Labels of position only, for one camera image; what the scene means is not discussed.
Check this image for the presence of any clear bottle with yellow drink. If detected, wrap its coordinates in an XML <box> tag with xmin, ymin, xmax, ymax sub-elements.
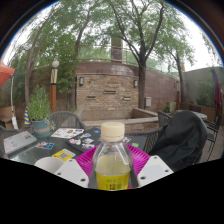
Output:
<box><xmin>92</xmin><ymin>121</ymin><xmax>134</xmax><ymax>192</ymax></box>

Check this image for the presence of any yellow card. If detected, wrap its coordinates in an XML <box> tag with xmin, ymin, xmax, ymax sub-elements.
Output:
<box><xmin>51</xmin><ymin>148</ymin><xmax>77</xmax><ymax>163</ymax></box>

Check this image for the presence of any white printed leaflet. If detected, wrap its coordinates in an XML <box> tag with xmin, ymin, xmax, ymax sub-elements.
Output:
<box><xmin>50</xmin><ymin>127</ymin><xmax>85</xmax><ymax>140</ymax></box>

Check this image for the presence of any blue yellow striped cone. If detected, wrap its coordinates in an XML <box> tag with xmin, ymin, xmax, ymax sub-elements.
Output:
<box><xmin>23</xmin><ymin>107</ymin><xmax>32</xmax><ymax>126</ymax></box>

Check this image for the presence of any white mug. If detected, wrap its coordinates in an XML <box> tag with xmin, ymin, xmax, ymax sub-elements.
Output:
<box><xmin>34</xmin><ymin>156</ymin><xmax>65</xmax><ymax>174</ymax></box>

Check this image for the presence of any wooden lamp post with globe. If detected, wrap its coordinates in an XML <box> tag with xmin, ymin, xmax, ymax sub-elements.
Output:
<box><xmin>49</xmin><ymin>60</ymin><xmax>60</xmax><ymax>114</ymax></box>

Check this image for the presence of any green plant in teal pot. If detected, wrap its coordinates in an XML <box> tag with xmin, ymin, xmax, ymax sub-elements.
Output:
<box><xmin>27</xmin><ymin>85</ymin><xmax>56</xmax><ymax>139</ymax></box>

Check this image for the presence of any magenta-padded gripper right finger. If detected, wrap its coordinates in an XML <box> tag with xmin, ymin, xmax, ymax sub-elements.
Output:
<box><xmin>127</xmin><ymin>143</ymin><xmax>174</xmax><ymax>189</ymax></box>

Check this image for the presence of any grey laptop with stickers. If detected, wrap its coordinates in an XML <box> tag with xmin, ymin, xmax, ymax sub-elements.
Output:
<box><xmin>3</xmin><ymin>130</ymin><xmax>38</xmax><ymax>156</ymax></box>

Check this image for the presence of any black laptop with stickers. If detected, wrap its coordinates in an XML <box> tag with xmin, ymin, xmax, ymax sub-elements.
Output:
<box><xmin>65</xmin><ymin>127</ymin><xmax>148</xmax><ymax>155</ymax></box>

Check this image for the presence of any small colourful sticker card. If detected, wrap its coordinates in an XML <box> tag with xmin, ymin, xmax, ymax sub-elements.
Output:
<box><xmin>34</xmin><ymin>141</ymin><xmax>56</xmax><ymax>151</ymax></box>

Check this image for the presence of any round dark patio table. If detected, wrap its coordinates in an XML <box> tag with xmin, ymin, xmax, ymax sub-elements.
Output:
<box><xmin>194</xmin><ymin>111</ymin><xmax>218</xmax><ymax>122</ymax></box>

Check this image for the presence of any tall tree with dark trunk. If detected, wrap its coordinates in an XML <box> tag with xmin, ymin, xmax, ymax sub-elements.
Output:
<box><xmin>109</xmin><ymin>0</ymin><xmax>168</xmax><ymax>110</ymax></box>

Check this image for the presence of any black jacket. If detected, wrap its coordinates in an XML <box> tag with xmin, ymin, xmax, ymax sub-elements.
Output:
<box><xmin>148</xmin><ymin>110</ymin><xmax>209</xmax><ymax>173</ymax></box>

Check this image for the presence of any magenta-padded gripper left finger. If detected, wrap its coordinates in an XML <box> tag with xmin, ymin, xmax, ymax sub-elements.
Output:
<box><xmin>54</xmin><ymin>146</ymin><xmax>100</xmax><ymax>189</ymax></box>

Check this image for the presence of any orange patio umbrella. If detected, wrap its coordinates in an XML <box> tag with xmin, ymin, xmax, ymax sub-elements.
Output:
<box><xmin>0</xmin><ymin>61</ymin><xmax>19</xmax><ymax>131</ymax></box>

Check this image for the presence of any closed maroon patio umbrella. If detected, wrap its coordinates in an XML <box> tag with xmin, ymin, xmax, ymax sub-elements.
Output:
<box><xmin>211</xmin><ymin>66</ymin><xmax>223</xmax><ymax>116</ymax></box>

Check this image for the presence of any black metal chair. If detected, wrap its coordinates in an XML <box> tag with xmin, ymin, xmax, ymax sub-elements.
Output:
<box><xmin>203</xmin><ymin>114</ymin><xmax>223</xmax><ymax>161</ymax></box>

